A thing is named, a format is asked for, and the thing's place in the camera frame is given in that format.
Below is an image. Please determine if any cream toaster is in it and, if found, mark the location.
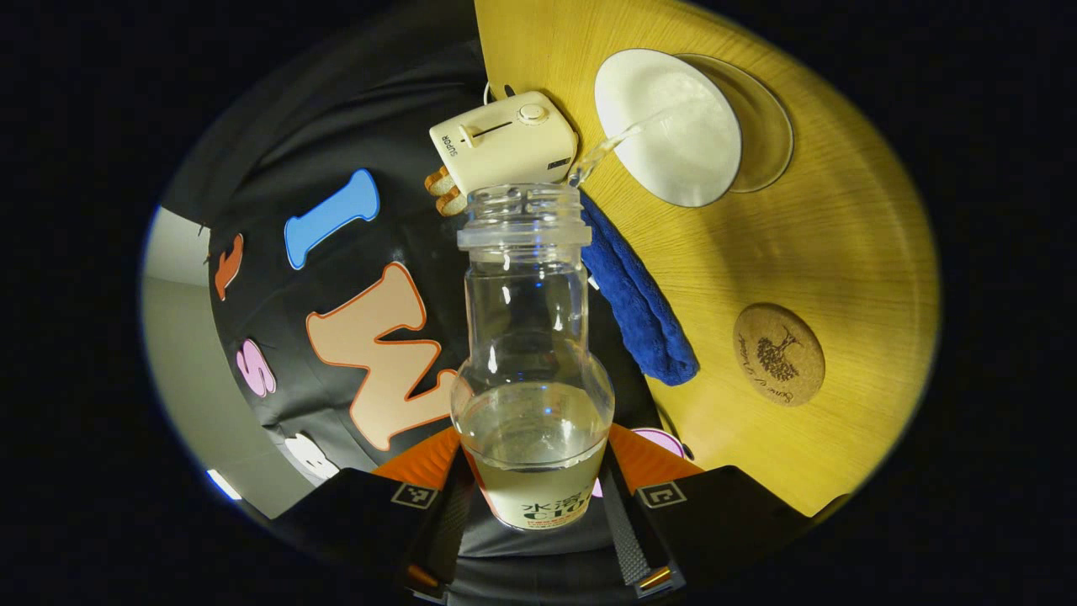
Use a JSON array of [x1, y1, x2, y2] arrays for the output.
[[429, 91, 580, 196]]

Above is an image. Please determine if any blue towel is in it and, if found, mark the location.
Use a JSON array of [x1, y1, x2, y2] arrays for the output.
[[577, 192, 701, 387]]

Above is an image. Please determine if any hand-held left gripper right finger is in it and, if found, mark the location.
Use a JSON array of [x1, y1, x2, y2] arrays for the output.
[[604, 423, 813, 600]]

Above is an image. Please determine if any black backdrop cloth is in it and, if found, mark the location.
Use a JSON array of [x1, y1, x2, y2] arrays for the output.
[[160, 0, 691, 603]]

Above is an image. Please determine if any cream teacup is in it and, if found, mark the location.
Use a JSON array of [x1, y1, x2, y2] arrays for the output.
[[594, 48, 744, 209]]

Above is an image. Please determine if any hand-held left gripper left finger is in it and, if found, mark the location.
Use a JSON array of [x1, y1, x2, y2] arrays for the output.
[[273, 425, 474, 603]]

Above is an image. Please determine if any round cork coaster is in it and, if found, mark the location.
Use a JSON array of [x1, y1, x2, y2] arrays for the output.
[[733, 303, 826, 407]]

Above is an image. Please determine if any clear water bottle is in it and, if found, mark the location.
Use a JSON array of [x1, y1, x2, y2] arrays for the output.
[[450, 183, 616, 532]]

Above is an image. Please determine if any cream saucer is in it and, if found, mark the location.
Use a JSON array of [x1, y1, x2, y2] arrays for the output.
[[673, 53, 794, 194]]

